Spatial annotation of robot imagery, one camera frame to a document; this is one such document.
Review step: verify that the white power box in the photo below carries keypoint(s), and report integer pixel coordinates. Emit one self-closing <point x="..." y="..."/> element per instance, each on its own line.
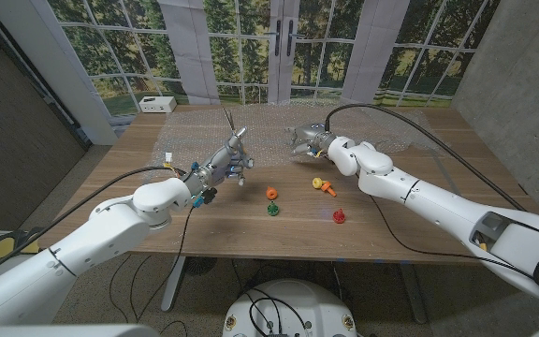
<point x="157" y="104"/>

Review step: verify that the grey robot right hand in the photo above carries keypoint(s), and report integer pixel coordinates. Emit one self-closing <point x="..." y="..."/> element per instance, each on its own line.
<point x="314" y="138"/>

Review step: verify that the printed forest window backdrop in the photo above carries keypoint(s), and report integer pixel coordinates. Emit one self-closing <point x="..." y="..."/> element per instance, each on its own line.
<point x="251" y="47"/>

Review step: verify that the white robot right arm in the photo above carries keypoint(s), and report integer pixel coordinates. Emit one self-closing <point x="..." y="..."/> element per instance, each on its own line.
<point x="438" y="201"/>

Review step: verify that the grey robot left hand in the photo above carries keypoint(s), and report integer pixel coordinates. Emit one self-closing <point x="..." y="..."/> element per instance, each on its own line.
<point x="218" y="166"/>

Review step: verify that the red toy fruit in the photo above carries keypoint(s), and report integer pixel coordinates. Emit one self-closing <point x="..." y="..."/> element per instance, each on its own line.
<point x="339" y="216"/>

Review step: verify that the clear bubble wrap sheet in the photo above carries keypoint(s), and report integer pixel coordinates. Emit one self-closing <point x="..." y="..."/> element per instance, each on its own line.
<point x="194" y="131"/>

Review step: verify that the white table leg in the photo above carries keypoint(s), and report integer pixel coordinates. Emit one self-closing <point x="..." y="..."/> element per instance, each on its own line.
<point x="173" y="283"/>

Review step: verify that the green toy fruit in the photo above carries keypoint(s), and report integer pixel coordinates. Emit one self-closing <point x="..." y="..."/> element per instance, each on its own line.
<point x="272" y="209"/>

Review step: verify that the orange toy carrot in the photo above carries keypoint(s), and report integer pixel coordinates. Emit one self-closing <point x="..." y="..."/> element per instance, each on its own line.
<point x="328" y="188"/>

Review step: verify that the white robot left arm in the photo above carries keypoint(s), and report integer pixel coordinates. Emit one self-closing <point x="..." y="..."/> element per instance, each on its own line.
<point x="87" y="243"/>

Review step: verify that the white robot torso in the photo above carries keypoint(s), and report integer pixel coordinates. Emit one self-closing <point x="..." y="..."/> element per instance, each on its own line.
<point x="297" y="304"/>

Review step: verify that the grey table leg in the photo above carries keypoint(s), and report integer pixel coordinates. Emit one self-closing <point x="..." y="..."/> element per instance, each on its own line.
<point x="412" y="292"/>

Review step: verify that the dark wooden door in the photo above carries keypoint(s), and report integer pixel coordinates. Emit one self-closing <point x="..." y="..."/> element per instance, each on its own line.
<point x="12" y="150"/>

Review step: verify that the orange toy fruit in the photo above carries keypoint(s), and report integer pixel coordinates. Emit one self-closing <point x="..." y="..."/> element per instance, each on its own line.
<point x="272" y="192"/>

